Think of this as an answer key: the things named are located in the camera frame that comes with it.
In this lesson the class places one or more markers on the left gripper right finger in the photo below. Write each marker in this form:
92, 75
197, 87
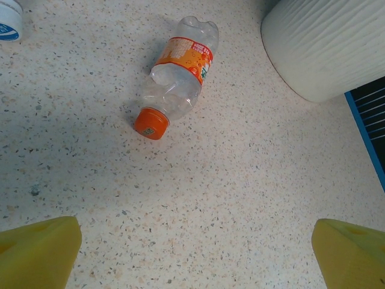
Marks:
355, 259

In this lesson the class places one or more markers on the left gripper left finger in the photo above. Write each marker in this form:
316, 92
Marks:
36, 256

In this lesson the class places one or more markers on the clear crushed bottle white cap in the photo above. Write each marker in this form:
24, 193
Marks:
9, 21

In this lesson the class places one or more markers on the white ribbed waste bin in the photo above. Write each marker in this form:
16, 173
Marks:
325, 45

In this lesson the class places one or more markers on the clear bottle orange cap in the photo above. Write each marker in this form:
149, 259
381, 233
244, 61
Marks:
180, 75

